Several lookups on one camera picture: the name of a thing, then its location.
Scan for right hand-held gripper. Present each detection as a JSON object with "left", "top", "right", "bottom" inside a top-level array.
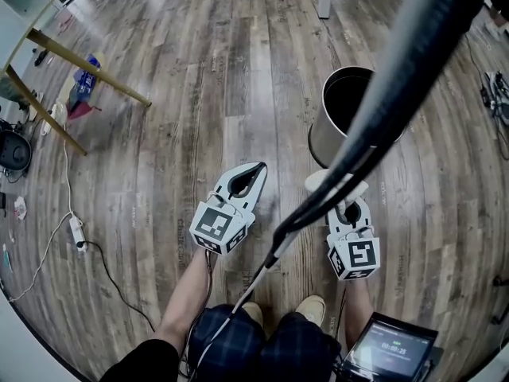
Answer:
[{"left": 325, "top": 199, "right": 382, "bottom": 282}]

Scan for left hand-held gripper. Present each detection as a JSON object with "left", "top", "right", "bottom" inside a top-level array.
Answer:
[{"left": 188, "top": 161, "right": 268, "bottom": 257}]

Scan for white paper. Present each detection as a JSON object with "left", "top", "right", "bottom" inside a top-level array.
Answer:
[{"left": 304, "top": 170, "right": 370, "bottom": 209}]

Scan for metal trash bin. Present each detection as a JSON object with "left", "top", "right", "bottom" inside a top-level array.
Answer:
[{"left": 307, "top": 65, "right": 406, "bottom": 170}]

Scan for person's right forearm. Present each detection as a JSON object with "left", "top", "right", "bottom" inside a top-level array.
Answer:
[{"left": 344, "top": 279, "right": 377, "bottom": 349}]

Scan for person's left forearm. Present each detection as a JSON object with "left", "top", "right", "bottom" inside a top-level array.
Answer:
[{"left": 153, "top": 247, "right": 218, "bottom": 348}]

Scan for person's right beige shoe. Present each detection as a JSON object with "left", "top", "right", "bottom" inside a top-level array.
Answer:
[{"left": 294, "top": 295, "right": 327, "bottom": 328}]

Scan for person's beige shoe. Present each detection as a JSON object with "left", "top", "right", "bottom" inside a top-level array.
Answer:
[
  {"left": 294, "top": 295, "right": 327, "bottom": 328},
  {"left": 241, "top": 302, "right": 264, "bottom": 328}
]

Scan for person's left beige shoe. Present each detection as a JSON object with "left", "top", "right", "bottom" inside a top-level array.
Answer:
[{"left": 241, "top": 302, "right": 264, "bottom": 328}]

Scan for black monitor screen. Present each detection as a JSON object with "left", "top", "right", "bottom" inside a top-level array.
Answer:
[{"left": 341, "top": 311, "right": 445, "bottom": 382}]

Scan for person's plaid trousers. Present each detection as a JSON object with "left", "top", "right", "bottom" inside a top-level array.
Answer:
[{"left": 186, "top": 303, "right": 343, "bottom": 382}]

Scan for white power strip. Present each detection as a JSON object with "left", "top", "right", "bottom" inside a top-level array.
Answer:
[
  {"left": 68, "top": 215, "right": 88, "bottom": 253},
  {"left": 39, "top": 103, "right": 67, "bottom": 137}
]

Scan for dark red bag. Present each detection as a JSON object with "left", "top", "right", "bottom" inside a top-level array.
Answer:
[{"left": 65, "top": 102, "right": 103, "bottom": 121}]

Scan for blue printed packet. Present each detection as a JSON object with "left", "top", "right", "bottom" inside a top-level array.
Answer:
[{"left": 67, "top": 53, "right": 103, "bottom": 109}]

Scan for yellow round table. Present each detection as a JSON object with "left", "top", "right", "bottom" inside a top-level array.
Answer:
[{"left": 0, "top": 0, "right": 153, "bottom": 157}]

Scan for person's black shirt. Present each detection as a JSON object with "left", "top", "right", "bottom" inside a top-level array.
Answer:
[{"left": 99, "top": 338, "right": 180, "bottom": 382}]

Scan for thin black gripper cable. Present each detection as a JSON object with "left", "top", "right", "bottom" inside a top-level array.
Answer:
[
  {"left": 336, "top": 288, "right": 347, "bottom": 337},
  {"left": 181, "top": 251, "right": 216, "bottom": 376}
]

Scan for black power cable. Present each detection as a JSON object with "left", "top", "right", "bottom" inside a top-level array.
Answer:
[{"left": 85, "top": 240, "right": 156, "bottom": 333}]

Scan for white power cord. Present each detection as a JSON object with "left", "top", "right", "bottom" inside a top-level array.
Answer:
[
  {"left": 6, "top": 212, "right": 75, "bottom": 304},
  {"left": 62, "top": 133, "right": 76, "bottom": 218}
]

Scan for thick black headset cable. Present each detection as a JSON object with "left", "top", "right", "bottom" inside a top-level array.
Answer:
[{"left": 178, "top": 0, "right": 494, "bottom": 377}]

